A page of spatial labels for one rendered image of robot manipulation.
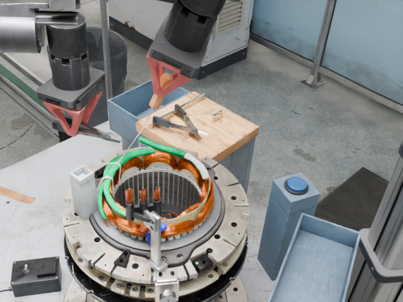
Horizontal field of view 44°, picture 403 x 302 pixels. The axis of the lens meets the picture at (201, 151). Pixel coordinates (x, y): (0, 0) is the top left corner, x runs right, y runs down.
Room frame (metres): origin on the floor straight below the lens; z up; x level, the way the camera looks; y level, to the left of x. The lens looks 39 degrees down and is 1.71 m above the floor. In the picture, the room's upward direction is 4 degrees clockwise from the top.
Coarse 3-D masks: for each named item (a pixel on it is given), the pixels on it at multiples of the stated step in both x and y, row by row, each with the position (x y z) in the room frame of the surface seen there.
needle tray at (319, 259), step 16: (304, 224) 0.63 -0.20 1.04; (320, 224) 0.62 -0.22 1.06; (336, 224) 0.62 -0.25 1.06; (304, 240) 0.61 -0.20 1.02; (320, 240) 0.61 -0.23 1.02; (336, 240) 0.61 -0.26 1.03; (352, 240) 0.60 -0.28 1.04; (288, 256) 0.56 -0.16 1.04; (304, 256) 0.57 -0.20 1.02; (320, 256) 0.57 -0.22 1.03; (336, 256) 0.58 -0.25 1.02; (352, 256) 0.56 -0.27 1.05; (288, 272) 0.54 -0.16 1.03; (304, 272) 0.54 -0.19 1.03; (320, 272) 0.54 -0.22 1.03; (336, 272) 0.54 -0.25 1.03; (288, 288) 0.50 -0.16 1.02; (304, 288) 0.50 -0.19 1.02; (320, 288) 0.51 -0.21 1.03; (336, 288) 0.51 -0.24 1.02
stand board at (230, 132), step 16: (192, 96) 1.00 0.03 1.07; (160, 112) 0.92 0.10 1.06; (192, 112) 0.93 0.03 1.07; (208, 112) 0.94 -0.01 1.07; (224, 112) 0.94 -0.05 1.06; (144, 128) 0.86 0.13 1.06; (160, 128) 0.86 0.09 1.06; (208, 128) 0.88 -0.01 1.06; (224, 128) 0.88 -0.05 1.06; (240, 128) 0.89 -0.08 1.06; (256, 128) 0.89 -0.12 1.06; (176, 144) 0.81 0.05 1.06; (192, 144) 0.82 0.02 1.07; (208, 144) 0.82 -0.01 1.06; (224, 144) 0.82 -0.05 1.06; (240, 144) 0.85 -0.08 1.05
